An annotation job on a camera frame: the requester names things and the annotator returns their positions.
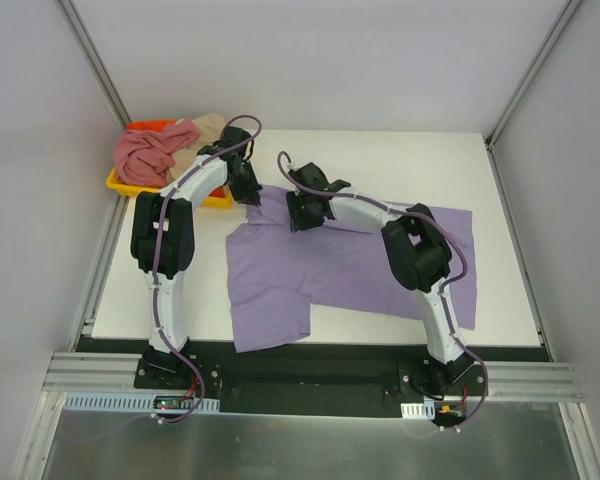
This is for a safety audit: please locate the beige t shirt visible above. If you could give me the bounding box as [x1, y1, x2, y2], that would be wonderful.
[167, 113, 226, 182]

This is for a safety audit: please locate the aluminium frame post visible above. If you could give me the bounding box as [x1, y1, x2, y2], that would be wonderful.
[483, 0, 586, 151]
[54, 0, 131, 127]

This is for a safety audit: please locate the right aluminium frame post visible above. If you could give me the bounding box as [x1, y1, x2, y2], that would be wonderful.
[483, 0, 586, 151]

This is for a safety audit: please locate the pink t shirt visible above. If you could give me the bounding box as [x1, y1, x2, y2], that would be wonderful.
[113, 122, 199, 189]

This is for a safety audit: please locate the yellow plastic bin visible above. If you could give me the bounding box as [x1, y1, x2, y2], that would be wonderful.
[104, 118, 235, 212]

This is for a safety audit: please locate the left aluminium frame post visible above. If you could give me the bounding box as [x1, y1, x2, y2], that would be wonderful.
[54, 0, 131, 127]

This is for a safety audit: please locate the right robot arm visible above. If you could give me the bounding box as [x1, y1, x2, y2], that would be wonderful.
[279, 163, 475, 400]

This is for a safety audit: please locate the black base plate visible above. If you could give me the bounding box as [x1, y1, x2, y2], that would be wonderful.
[77, 338, 486, 419]

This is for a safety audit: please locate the aluminium front rail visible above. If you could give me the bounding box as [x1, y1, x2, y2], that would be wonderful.
[43, 352, 584, 403]

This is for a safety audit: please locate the white cable duct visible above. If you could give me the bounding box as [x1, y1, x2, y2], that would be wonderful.
[65, 393, 198, 415]
[400, 400, 436, 421]

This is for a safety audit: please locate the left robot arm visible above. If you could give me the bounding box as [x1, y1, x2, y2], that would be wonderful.
[130, 125, 262, 389]

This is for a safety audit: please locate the right white cable duct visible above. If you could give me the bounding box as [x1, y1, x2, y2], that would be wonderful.
[400, 400, 436, 421]

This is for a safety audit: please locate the purple t shirt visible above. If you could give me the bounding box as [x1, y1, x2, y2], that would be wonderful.
[225, 183, 479, 354]

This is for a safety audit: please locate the left white cable duct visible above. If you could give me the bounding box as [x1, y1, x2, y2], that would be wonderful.
[65, 393, 198, 415]

